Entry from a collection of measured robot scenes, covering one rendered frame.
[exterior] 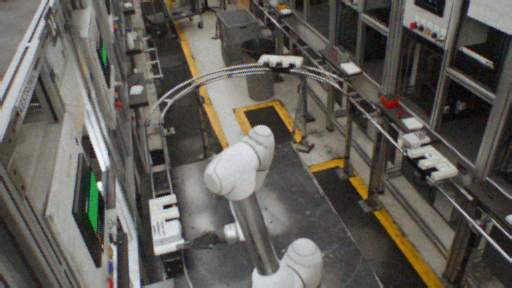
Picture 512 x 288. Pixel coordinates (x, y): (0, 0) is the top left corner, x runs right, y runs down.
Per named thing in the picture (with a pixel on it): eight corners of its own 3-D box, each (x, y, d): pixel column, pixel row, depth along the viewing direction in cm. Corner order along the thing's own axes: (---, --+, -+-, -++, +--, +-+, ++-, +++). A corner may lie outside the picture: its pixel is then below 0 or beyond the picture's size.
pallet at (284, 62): (258, 71, 365) (257, 61, 359) (262, 64, 375) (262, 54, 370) (299, 74, 355) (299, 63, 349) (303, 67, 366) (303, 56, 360)
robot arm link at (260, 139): (255, 146, 177) (233, 162, 169) (260, 113, 164) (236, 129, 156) (279, 163, 171) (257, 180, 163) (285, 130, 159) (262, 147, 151)
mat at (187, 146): (235, 162, 390) (235, 161, 390) (172, 177, 379) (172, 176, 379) (169, -3, 856) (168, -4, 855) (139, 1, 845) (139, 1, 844)
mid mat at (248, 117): (311, 148, 401) (311, 147, 400) (256, 160, 391) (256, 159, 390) (278, 100, 480) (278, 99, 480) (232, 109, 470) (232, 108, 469)
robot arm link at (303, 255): (329, 274, 196) (330, 242, 183) (305, 300, 185) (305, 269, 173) (301, 256, 205) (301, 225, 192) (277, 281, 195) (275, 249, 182)
